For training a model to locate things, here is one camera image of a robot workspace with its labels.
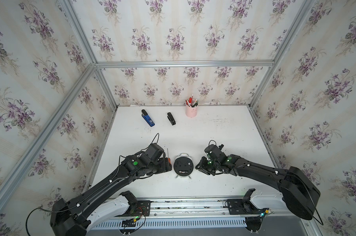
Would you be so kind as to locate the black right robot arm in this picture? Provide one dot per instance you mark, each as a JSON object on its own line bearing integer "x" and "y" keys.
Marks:
{"x": 300, "y": 195}

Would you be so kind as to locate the red pen in cup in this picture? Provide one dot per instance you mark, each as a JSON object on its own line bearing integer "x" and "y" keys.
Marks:
{"x": 190, "y": 101}

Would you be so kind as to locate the aluminium front rail frame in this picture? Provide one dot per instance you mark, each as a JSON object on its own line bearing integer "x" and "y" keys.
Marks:
{"x": 206, "y": 207}

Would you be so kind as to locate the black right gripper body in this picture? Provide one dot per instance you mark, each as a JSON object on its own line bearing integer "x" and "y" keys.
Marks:
{"x": 207, "y": 166}

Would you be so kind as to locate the pink pen cup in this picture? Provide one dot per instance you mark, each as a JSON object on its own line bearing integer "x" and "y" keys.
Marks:
{"x": 191, "y": 111}

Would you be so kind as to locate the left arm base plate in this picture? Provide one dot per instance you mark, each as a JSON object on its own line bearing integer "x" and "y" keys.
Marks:
{"x": 138, "y": 209}

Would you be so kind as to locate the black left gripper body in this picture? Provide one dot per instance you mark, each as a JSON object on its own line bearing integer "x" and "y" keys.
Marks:
{"x": 159, "y": 166}

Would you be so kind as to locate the white twin-bell alarm clock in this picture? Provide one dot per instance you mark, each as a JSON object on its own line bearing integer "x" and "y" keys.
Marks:
{"x": 183, "y": 166}

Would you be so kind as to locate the blue black stapler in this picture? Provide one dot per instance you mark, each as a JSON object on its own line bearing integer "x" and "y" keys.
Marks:
{"x": 147, "y": 118}

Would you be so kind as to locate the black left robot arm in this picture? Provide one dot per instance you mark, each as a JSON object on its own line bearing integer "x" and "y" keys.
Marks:
{"x": 70, "y": 218}

